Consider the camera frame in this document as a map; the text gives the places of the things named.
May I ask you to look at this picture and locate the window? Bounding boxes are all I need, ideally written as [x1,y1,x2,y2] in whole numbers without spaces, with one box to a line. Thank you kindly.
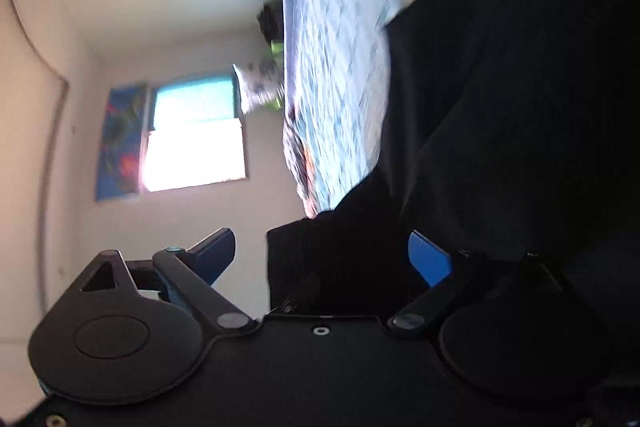
[141,74,247,193]

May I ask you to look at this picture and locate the white script-print duvet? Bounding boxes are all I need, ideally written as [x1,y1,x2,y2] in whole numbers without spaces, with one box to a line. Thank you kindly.
[294,0,414,212]

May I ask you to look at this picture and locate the black pants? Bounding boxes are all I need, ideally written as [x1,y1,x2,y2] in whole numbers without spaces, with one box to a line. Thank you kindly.
[264,0,640,427]

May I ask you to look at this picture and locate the green plastic stool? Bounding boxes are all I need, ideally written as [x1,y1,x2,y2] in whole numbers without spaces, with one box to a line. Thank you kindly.
[262,40,284,110]

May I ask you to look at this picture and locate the colourful curtain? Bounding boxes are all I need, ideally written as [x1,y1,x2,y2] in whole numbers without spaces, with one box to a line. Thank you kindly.
[94,82,148,202]

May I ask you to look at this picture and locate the floral pillow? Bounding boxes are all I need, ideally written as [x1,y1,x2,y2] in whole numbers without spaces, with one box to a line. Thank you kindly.
[233,60,277,114]

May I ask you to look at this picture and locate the dark bag by wall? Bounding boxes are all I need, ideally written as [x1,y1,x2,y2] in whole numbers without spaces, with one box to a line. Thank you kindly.
[257,0,284,44]

